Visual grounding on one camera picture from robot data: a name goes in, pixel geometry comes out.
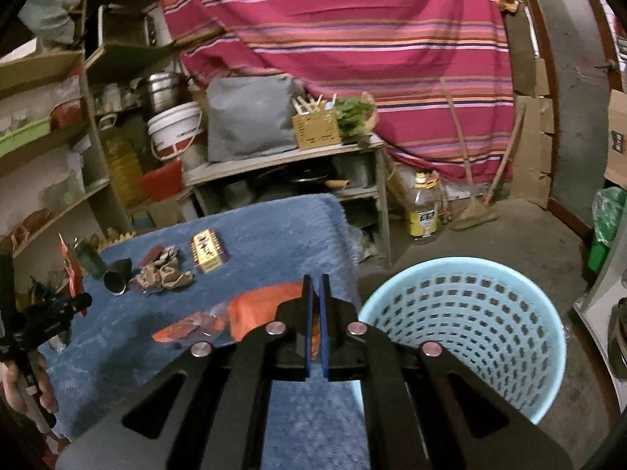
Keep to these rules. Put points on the yellow chopstick holder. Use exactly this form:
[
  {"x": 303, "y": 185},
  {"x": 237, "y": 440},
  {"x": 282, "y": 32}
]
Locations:
[{"x": 316, "y": 129}]

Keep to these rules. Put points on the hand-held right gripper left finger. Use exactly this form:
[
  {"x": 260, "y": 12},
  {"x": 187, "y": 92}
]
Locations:
[{"x": 307, "y": 328}]

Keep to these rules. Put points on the orange plastic packet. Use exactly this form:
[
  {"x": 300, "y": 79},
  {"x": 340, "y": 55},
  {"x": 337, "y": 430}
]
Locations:
[{"x": 259, "y": 311}]

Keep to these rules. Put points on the small yellow printed box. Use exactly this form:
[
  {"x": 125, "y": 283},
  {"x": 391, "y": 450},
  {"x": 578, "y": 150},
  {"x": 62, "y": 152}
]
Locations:
[{"x": 209, "y": 250}]

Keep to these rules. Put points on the green leafy vegetables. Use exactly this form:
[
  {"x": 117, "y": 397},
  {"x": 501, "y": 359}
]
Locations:
[{"x": 356, "y": 115}]

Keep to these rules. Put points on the green bin with plastic bag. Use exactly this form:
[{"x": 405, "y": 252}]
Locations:
[{"x": 607, "y": 227}]

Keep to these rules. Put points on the white plastic bucket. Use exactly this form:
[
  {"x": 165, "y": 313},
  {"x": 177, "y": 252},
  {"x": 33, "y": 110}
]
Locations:
[{"x": 174, "y": 132}]

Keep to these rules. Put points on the straw broom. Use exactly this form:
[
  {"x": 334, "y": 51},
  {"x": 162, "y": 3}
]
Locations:
[{"x": 472, "y": 205}]

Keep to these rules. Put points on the cardboard sheets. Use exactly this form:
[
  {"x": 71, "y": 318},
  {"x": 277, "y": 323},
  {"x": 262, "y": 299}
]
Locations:
[{"x": 531, "y": 147}]

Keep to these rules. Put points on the green plastic tray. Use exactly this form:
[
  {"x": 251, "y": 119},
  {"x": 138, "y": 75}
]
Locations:
[{"x": 22, "y": 137}]

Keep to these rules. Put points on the brown scouring pad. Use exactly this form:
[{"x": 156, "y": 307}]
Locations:
[{"x": 149, "y": 256}]

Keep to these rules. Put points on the large yellow oil jug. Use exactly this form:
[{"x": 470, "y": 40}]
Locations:
[{"x": 122, "y": 164}]

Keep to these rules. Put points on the black metal cup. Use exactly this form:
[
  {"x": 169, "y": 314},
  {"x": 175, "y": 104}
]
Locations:
[{"x": 117, "y": 279}]

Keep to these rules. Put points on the light blue plastic basket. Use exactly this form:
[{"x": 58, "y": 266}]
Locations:
[{"x": 465, "y": 318}]

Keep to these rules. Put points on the grey bag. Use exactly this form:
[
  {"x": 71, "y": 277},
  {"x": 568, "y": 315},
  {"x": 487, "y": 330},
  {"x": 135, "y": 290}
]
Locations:
[{"x": 250, "y": 117}]

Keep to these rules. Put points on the crumpled brown paper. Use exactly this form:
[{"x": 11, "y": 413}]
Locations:
[{"x": 166, "y": 276}]

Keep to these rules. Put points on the red plastic basin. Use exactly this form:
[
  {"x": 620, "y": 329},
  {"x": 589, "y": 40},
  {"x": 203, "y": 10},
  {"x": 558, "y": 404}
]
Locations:
[{"x": 161, "y": 181}]

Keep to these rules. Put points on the small red basket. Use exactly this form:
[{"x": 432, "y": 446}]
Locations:
[{"x": 68, "y": 113}]

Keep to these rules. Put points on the clear bottle with yellow label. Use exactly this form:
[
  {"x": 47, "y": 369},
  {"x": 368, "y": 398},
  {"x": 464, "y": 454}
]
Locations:
[{"x": 422, "y": 218}]

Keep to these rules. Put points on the person's left hand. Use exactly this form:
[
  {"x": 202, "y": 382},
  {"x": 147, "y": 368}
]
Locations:
[{"x": 44, "y": 384}]

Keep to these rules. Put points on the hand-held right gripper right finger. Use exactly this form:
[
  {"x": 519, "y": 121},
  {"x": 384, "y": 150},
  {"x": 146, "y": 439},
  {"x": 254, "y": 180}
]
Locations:
[{"x": 325, "y": 328}]

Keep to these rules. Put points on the green glass bottle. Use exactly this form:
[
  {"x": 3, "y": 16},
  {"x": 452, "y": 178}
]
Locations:
[{"x": 90, "y": 257}]

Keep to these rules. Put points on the low wooden side table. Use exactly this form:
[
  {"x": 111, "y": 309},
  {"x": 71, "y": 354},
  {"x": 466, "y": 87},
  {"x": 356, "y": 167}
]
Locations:
[{"x": 274, "y": 159}]

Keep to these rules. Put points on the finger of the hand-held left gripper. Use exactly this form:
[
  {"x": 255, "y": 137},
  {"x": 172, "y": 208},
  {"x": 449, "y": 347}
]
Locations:
[{"x": 61, "y": 309}]

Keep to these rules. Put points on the pink striped cloth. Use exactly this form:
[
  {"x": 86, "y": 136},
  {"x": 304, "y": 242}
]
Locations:
[{"x": 343, "y": 34}]

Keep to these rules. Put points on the steel cooking pot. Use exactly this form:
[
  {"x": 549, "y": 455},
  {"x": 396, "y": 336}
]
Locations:
[{"x": 164, "y": 90}]

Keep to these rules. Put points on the blue fleece blanket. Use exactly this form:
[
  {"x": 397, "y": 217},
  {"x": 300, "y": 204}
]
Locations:
[{"x": 274, "y": 235}]

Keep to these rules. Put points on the wooden shelf unit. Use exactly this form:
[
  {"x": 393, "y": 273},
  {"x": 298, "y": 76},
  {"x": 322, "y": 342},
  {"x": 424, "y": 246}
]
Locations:
[{"x": 88, "y": 122}]

